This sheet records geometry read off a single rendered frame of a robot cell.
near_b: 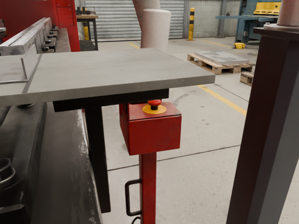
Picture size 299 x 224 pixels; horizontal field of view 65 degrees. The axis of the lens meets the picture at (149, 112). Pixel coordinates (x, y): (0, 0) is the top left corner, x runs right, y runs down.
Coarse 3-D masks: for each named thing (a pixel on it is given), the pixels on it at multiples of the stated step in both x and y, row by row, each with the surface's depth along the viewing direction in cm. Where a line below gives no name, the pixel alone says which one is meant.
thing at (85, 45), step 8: (80, 16) 414; (88, 16) 417; (96, 16) 421; (88, 24) 578; (88, 32) 586; (96, 32) 436; (80, 40) 579; (88, 40) 579; (96, 40) 442; (80, 48) 471; (88, 48) 471; (96, 48) 448
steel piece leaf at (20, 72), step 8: (32, 48) 26; (24, 56) 21; (32, 56) 26; (0, 64) 27; (8, 64) 27; (16, 64) 27; (24, 64) 21; (32, 64) 25; (0, 72) 24; (8, 72) 24; (16, 72) 24; (24, 72) 21; (32, 72) 24; (0, 80) 21; (8, 80) 21; (16, 80) 21; (24, 80) 21
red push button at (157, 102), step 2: (150, 100) 69; (152, 100) 69; (154, 100) 69; (156, 100) 69; (158, 100) 69; (160, 100) 70; (148, 102) 69; (150, 102) 68; (152, 102) 68; (154, 102) 68; (156, 102) 68; (158, 102) 68; (160, 102) 69; (150, 104) 68; (152, 104) 68; (154, 104) 68; (156, 104) 68; (158, 104) 68; (152, 106) 69; (154, 106) 69; (156, 106) 69; (152, 108) 70; (154, 108) 69; (156, 108) 70
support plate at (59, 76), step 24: (144, 48) 38; (48, 72) 25; (72, 72) 25; (96, 72) 25; (120, 72) 25; (144, 72) 25; (168, 72) 25; (192, 72) 25; (0, 96) 18; (24, 96) 19; (48, 96) 20; (72, 96) 20
